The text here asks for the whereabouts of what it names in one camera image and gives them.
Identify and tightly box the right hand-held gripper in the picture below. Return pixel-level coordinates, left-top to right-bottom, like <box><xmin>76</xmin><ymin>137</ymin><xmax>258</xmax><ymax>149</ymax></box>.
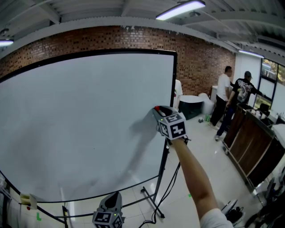
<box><xmin>152</xmin><ymin>105</ymin><xmax>187</xmax><ymax>141</ymax></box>

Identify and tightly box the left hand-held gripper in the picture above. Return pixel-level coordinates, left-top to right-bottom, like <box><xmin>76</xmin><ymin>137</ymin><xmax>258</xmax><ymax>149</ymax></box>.
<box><xmin>92</xmin><ymin>191</ymin><xmax>125</xmax><ymax>228</ymax></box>

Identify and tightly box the person's right forearm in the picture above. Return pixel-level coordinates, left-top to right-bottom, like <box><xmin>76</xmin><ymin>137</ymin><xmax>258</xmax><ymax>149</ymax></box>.
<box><xmin>170</xmin><ymin>137</ymin><xmax>219</xmax><ymax>216</ymax></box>

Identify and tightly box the dark green tub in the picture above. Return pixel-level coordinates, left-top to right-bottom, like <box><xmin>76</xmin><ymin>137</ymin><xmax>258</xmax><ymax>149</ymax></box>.
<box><xmin>179</xmin><ymin>95</ymin><xmax>205</xmax><ymax>120</ymax></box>

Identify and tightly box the white bag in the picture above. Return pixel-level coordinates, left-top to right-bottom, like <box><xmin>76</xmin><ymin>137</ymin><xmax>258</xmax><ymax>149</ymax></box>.
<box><xmin>198</xmin><ymin>93</ymin><xmax>216</xmax><ymax>114</ymax></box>

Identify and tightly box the large whiteboard on stand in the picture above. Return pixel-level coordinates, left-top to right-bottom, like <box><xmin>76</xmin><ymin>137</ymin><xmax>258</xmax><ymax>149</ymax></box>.
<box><xmin>0</xmin><ymin>48</ymin><xmax>178</xmax><ymax>227</ymax></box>

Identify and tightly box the beige board eraser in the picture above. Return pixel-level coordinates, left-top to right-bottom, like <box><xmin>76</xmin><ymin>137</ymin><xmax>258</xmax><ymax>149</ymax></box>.
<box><xmin>19</xmin><ymin>193</ymin><xmax>31</xmax><ymax>204</ymax></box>

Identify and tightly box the wooden panelled counter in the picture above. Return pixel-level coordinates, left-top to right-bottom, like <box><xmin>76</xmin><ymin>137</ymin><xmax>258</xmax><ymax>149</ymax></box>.
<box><xmin>222</xmin><ymin>102</ymin><xmax>285</xmax><ymax>193</ymax></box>

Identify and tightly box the person's white sleeve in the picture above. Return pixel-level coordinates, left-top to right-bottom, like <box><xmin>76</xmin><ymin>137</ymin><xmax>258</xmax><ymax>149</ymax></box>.
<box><xmin>199</xmin><ymin>208</ymin><xmax>234</xmax><ymax>228</ymax></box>

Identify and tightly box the black framed window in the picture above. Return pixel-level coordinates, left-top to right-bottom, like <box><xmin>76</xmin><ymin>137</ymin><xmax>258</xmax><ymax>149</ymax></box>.
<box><xmin>253</xmin><ymin>57</ymin><xmax>285</xmax><ymax>116</ymax></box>

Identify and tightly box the black cable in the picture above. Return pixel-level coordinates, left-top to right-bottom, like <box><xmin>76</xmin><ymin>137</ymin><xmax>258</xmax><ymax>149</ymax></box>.
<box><xmin>138</xmin><ymin>162</ymin><xmax>181</xmax><ymax>228</ymax></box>

